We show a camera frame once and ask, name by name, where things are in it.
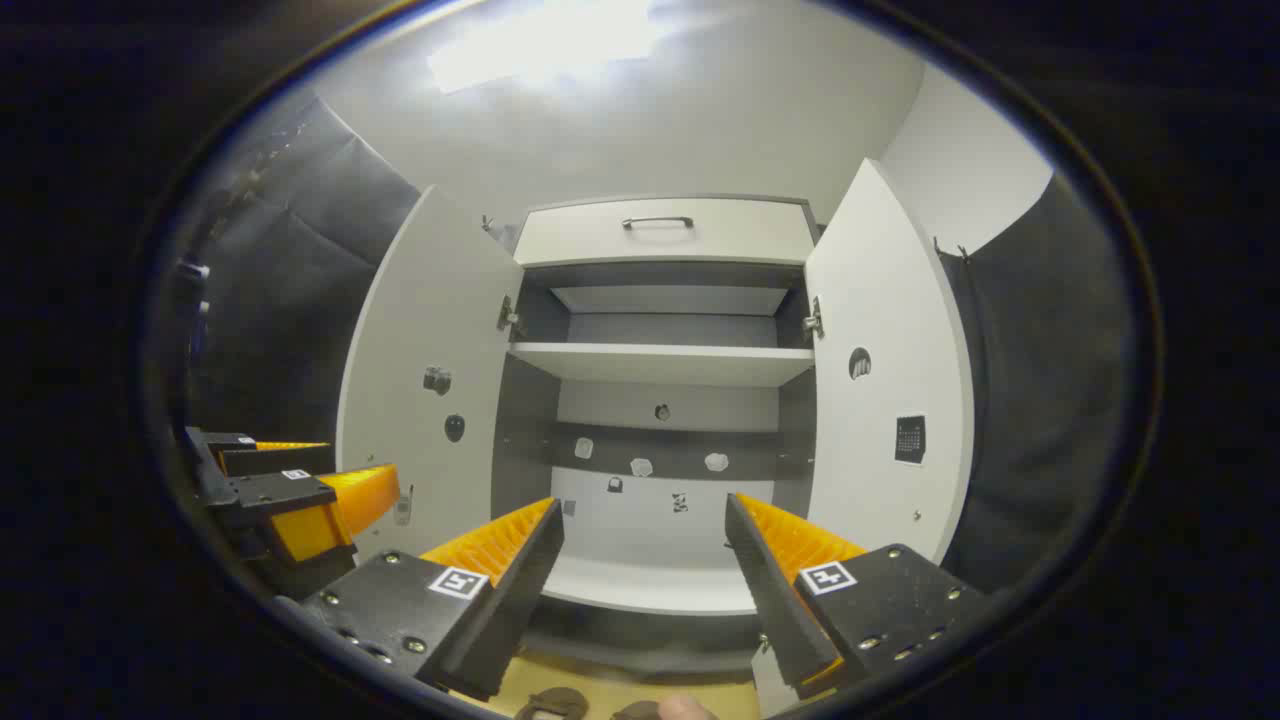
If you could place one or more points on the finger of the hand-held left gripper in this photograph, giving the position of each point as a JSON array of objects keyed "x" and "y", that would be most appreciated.
[
  {"x": 275, "y": 460},
  {"x": 330, "y": 510}
]

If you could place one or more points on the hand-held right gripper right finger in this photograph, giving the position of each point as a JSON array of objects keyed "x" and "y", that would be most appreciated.
[{"x": 775, "y": 600}]

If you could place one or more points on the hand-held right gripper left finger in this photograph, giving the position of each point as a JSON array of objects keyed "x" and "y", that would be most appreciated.
[{"x": 515, "y": 600}]

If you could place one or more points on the white shoe cabinet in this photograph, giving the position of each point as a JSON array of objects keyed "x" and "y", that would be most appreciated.
[{"x": 650, "y": 585}]

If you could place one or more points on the white cabinet door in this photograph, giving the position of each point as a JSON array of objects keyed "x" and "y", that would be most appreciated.
[
  {"x": 880, "y": 300},
  {"x": 430, "y": 300}
]

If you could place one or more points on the metal door hinge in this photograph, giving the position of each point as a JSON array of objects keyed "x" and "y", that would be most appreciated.
[
  {"x": 510, "y": 318},
  {"x": 813, "y": 320}
]

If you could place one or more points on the white cabinet shelf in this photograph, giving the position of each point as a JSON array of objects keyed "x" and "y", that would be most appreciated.
[{"x": 660, "y": 362}]

